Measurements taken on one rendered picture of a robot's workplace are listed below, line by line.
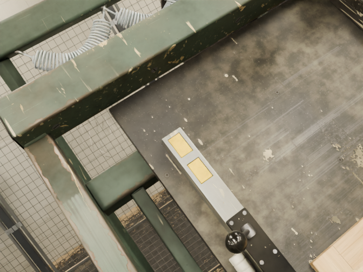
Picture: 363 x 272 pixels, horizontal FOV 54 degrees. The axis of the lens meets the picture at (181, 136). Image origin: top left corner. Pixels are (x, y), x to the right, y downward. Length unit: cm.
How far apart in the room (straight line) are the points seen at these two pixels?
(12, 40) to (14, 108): 52
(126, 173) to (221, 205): 24
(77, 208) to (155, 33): 42
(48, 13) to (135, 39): 52
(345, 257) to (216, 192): 29
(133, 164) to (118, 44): 27
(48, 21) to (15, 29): 10
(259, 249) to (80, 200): 36
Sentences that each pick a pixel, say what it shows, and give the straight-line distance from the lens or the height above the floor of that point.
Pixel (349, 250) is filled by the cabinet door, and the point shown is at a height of 135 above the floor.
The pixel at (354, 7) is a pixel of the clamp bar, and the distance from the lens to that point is 109.
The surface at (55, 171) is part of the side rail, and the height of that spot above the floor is 177.
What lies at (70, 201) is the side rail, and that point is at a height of 171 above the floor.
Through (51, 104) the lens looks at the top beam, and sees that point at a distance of 78.
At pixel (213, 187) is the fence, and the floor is 158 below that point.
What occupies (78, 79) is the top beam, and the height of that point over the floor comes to 191.
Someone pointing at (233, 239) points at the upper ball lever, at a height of 156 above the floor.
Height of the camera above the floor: 188
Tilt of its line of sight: 14 degrees down
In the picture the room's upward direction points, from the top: 30 degrees counter-clockwise
